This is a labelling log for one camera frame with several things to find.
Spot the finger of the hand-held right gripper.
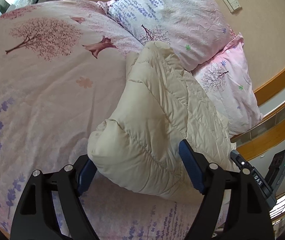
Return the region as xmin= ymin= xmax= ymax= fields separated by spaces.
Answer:
xmin=230 ymin=149 xmax=254 ymax=173

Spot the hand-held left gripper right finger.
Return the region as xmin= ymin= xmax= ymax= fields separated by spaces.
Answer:
xmin=179 ymin=139 xmax=275 ymax=240

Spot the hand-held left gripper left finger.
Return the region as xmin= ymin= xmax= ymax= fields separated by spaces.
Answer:
xmin=10 ymin=154 xmax=100 ymax=240

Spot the cream quilted down jacket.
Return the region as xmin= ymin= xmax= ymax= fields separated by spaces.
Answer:
xmin=87 ymin=41 xmax=237 ymax=201

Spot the barred window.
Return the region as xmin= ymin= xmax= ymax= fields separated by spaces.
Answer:
xmin=268 ymin=189 xmax=285 ymax=230

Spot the wooden cabinet with glass doors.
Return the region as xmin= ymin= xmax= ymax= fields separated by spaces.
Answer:
xmin=230 ymin=52 xmax=285 ymax=161

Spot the pink tree print pillow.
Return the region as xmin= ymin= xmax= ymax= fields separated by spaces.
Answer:
xmin=191 ymin=32 xmax=263 ymax=138

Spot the pink floral bed sheet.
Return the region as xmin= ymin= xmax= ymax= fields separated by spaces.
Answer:
xmin=0 ymin=0 xmax=235 ymax=240

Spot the white lavender print pillow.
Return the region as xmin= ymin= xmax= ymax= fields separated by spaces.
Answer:
xmin=97 ymin=0 xmax=236 ymax=72

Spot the white wall switch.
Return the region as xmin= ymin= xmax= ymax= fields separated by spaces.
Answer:
xmin=222 ymin=0 xmax=242 ymax=13

